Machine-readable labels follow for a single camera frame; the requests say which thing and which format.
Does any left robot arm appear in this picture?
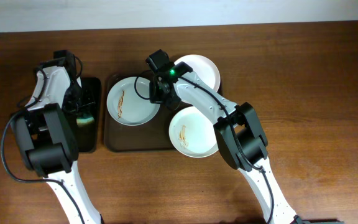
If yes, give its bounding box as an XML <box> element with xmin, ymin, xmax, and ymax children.
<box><xmin>6</xmin><ymin>50</ymin><xmax>104</xmax><ymax>223</ymax></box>

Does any pale blue plate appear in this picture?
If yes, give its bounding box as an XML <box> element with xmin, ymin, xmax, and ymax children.
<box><xmin>106</xmin><ymin>77</ymin><xmax>160</xmax><ymax>126</ymax></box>

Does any white plate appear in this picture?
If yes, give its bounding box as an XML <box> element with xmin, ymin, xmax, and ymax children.
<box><xmin>174</xmin><ymin>54</ymin><xmax>221</xmax><ymax>92</ymax></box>
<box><xmin>168</xmin><ymin>106</ymin><xmax>218</xmax><ymax>158</ymax></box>

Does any black plastic tray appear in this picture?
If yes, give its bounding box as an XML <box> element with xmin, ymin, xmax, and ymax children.
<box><xmin>73</xmin><ymin>77</ymin><xmax>101</xmax><ymax>153</ymax></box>

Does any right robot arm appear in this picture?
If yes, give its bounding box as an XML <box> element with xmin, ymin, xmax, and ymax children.
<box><xmin>146</xmin><ymin>50</ymin><xmax>302</xmax><ymax>224</ymax></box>

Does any brown serving tray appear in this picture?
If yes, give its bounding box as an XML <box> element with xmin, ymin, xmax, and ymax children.
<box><xmin>103</xmin><ymin>73</ymin><xmax>190</xmax><ymax>152</ymax></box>

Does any green yellow sponge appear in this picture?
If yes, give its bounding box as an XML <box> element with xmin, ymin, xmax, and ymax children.
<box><xmin>76</xmin><ymin>113</ymin><xmax>94</xmax><ymax>128</ymax></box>

